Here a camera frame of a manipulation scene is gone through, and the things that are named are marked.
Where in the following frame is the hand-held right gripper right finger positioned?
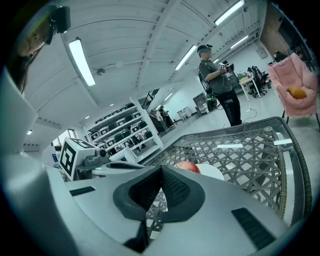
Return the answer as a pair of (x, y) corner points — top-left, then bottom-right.
(147, 165), (291, 256)

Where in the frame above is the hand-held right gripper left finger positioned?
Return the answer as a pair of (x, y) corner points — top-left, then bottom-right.
(65, 164), (164, 256)

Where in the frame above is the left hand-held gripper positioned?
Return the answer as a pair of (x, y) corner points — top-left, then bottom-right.
(59, 136), (146, 181)

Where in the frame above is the white plate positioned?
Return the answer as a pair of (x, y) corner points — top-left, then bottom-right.
(194, 163), (225, 181)

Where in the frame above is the red apple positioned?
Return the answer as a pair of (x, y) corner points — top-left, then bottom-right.
(174, 161), (201, 175)

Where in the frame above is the white storage shelf rack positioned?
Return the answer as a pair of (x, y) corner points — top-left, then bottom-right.
(83, 96), (165, 161)

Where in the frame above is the wicker glass-topped table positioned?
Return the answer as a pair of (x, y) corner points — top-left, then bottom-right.
(139, 116), (313, 245)

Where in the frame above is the small white table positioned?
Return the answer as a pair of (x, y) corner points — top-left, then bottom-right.
(176, 106), (192, 122)

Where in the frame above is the grey cabinet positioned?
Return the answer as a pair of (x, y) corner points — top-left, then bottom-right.
(192, 92), (210, 116)

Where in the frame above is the long ceiling light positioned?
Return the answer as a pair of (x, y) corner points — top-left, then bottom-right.
(214, 0), (245, 26)
(174, 44), (198, 71)
(229, 34), (250, 50)
(68, 36), (97, 88)

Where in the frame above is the person's white shirt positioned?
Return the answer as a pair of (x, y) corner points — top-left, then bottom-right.
(0, 66), (39, 157)

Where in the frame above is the white desk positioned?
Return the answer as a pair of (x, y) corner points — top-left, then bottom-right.
(238, 75), (262, 102)

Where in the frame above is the black office chair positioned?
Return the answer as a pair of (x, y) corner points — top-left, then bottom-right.
(247, 65), (270, 99)

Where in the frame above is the orange plush toy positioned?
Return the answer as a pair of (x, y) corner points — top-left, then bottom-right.
(286, 85), (308, 100)

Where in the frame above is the pink cushioned chair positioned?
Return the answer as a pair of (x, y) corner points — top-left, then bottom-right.
(265, 53), (320, 118)

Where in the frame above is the person's head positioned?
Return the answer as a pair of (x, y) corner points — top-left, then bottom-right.
(18, 26), (55, 58)

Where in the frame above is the white floor cable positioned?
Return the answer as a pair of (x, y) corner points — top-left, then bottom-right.
(241, 107), (258, 124)

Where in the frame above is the black head-worn camera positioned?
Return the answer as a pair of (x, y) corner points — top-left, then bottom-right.
(48, 5), (72, 46)

